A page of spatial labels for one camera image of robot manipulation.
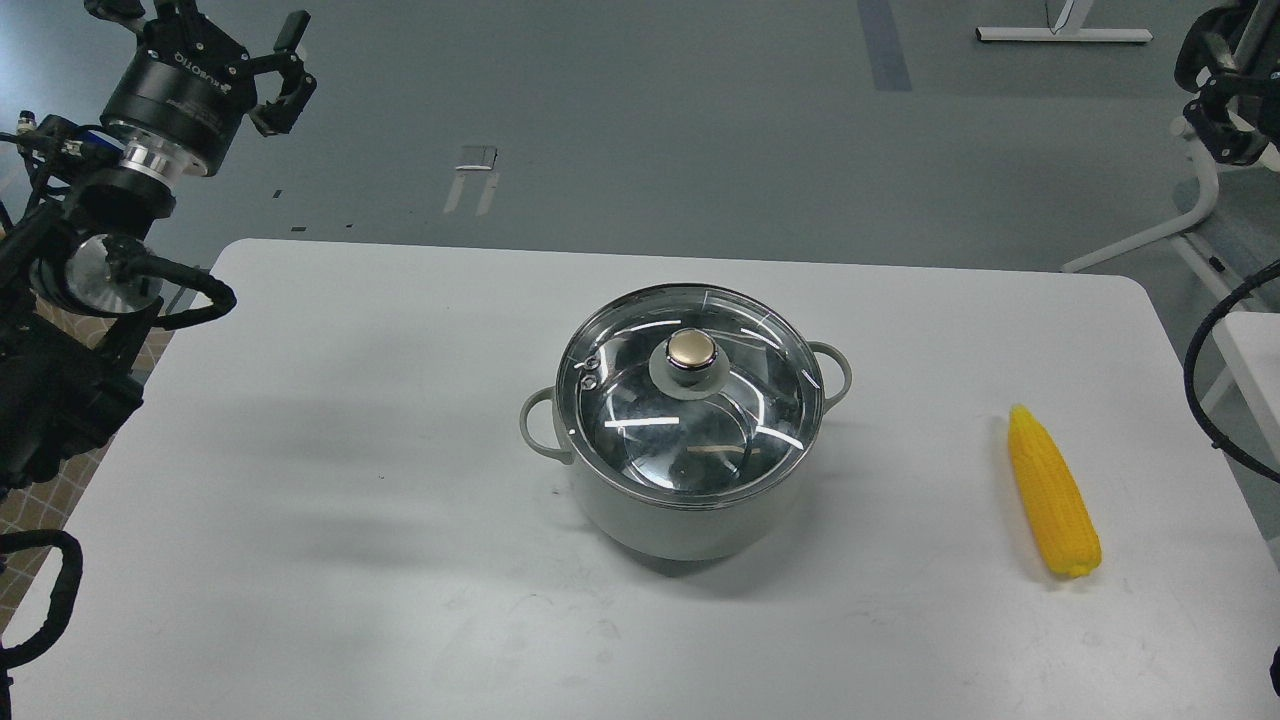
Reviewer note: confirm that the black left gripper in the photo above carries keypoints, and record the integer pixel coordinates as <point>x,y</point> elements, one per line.
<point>177,85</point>

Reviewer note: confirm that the glass lid with gold knob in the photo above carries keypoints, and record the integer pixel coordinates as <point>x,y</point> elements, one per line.
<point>693,394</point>

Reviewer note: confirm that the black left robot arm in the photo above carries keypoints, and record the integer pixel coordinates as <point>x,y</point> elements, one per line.
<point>81,290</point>

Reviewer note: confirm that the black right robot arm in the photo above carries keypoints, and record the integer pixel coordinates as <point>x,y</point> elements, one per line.
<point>1228,62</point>

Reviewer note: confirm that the grey pot with steel interior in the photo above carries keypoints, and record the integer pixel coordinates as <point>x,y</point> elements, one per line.
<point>681,533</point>

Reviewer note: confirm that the yellow corn cob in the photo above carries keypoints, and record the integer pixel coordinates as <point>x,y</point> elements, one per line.
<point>1058,518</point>

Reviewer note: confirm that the white table foot bar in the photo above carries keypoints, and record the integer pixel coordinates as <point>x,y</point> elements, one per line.
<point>1068,27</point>

